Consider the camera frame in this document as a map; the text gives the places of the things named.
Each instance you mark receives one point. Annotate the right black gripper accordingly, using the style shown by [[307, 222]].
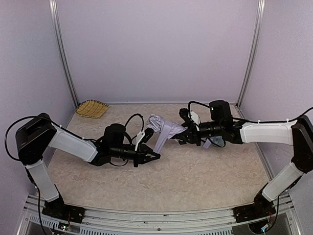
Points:
[[187, 132]]

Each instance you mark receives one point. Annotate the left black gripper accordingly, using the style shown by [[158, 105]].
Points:
[[137, 155]]

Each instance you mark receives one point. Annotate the lavender folding umbrella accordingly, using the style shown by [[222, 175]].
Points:
[[166, 130]]

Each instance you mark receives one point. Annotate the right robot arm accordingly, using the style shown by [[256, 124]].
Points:
[[297, 132]]

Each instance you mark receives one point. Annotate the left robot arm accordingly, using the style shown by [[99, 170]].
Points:
[[40, 132]]

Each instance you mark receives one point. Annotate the light blue mug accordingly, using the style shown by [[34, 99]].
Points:
[[218, 141]]

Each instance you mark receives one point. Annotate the yellow woven mat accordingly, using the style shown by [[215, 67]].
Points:
[[92, 109]]

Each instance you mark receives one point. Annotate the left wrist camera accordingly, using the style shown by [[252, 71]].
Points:
[[143, 137]]

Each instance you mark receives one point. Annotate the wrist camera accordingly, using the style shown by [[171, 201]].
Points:
[[143, 137], [189, 117]]

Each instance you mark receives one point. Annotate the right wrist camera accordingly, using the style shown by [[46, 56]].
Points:
[[189, 117]]

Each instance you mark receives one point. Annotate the right aluminium frame post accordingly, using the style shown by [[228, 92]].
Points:
[[252, 53]]

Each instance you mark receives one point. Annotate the aluminium frame post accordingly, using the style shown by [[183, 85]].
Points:
[[62, 52], [252, 53]]

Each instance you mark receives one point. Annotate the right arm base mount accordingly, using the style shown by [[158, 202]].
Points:
[[252, 212]]

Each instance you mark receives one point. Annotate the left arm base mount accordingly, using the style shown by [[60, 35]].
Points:
[[65, 212]]

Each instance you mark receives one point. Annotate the front aluminium rail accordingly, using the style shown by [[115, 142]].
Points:
[[222, 221]]

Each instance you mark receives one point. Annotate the left aluminium frame post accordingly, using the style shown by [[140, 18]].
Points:
[[62, 52]]

